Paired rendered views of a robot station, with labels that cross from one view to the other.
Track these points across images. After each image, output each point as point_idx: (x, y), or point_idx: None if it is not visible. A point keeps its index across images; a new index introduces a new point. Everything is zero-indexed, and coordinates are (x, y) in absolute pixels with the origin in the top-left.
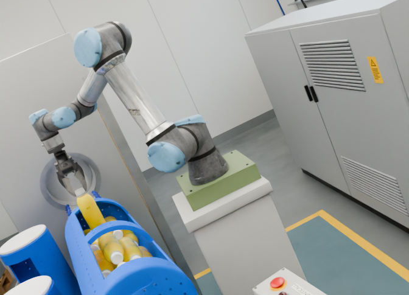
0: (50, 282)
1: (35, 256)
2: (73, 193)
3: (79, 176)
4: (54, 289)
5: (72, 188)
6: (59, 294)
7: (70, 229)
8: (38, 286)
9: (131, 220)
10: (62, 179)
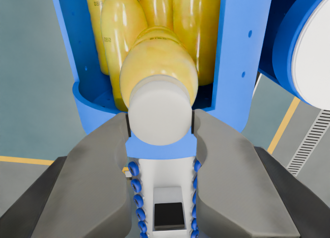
0: (302, 33)
1: None
2: (202, 110)
3: (91, 177)
4: (294, 24)
5: (200, 130)
6: (278, 34)
7: (255, 13)
8: (324, 47)
9: (75, 47)
10: (292, 223)
